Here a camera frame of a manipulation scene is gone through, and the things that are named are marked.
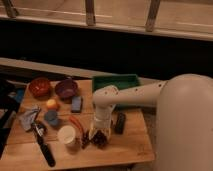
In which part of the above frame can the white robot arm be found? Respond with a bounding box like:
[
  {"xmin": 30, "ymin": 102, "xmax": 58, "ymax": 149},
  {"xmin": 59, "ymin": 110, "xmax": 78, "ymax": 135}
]
[{"xmin": 92, "ymin": 74, "xmax": 213, "ymax": 171}]

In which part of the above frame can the green tray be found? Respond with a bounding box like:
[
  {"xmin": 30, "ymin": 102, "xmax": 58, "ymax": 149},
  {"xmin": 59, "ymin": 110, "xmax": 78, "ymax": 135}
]
[{"xmin": 91, "ymin": 73, "xmax": 147, "ymax": 112}]

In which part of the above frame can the peach apple fruit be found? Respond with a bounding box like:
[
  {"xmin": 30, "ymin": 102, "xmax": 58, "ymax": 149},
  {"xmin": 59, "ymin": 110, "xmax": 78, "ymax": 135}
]
[{"xmin": 46, "ymin": 99, "xmax": 59, "ymax": 110}]

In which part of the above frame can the black handled can opener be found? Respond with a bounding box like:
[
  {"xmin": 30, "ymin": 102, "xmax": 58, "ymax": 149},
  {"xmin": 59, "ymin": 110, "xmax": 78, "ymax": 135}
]
[{"xmin": 31, "ymin": 122, "xmax": 56, "ymax": 167}]

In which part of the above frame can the red chili pepper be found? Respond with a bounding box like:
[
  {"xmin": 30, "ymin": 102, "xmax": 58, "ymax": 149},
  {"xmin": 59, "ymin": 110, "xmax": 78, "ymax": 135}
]
[{"xmin": 69, "ymin": 116, "xmax": 84, "ymax": 135}]

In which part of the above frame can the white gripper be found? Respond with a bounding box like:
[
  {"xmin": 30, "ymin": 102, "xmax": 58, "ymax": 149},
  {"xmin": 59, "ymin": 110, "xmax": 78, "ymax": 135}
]
[{"xmin": 89, "ymin": 109, "xmax": 111, "ymax": 139}]

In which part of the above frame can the blue object under table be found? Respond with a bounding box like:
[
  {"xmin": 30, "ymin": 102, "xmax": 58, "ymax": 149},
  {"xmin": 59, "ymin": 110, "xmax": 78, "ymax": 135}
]
[{"xmin": 9, "ymin": 88, "xmax": 25, "ymax": 103}]

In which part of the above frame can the blue sponge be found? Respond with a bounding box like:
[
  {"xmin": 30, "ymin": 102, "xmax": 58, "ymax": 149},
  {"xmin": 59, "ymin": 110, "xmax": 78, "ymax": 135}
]
[{"xmin": 71, "ymin": 96, "xmax": 82, "ymax": 113}]

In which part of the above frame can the white cup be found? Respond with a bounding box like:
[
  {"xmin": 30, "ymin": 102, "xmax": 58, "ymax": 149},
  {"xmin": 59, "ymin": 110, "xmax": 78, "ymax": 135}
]
[{"xmin": 57, "ymin": 125, "xmax": 76, "ymax": 146}]

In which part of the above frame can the black rectangular block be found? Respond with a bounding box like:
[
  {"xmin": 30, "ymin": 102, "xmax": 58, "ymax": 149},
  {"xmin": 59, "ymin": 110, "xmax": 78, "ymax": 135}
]
[{"xmin": 114, "ymin": 113, "xmax": 126, "ymax": 134}]

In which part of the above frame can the red bowl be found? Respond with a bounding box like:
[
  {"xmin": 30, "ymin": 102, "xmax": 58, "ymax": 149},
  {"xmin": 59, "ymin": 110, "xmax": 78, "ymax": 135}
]
[{"xmin": 29, "ymin": 77, "xmax": 51, "ymax": 97}]

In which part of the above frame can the dark red grape bunch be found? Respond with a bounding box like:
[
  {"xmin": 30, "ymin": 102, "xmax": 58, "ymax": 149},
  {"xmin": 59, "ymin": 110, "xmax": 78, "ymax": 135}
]
[{"xmin": 81, "ymin": 131, "xmax": 108, "ymax": 149}]

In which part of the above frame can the purple bowl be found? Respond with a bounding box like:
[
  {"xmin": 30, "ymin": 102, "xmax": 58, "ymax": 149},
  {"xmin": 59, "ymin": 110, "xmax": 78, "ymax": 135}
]
[{"xmin": 55, "ymin": 79, "xmax": 78, "ymax": 99}]

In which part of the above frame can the grey cloth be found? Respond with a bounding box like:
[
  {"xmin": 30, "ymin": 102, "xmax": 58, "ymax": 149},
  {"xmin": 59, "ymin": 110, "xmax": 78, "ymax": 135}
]
[{"xmin": 18, "ymin": 105, "xmax": 41, "ymax": 131}]

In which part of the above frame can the black chair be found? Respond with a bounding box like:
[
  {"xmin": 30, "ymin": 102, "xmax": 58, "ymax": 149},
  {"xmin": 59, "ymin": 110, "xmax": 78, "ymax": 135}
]
[{"xmin": 0, "ymin": 78, "xmax": 19, "ymax": 158}]

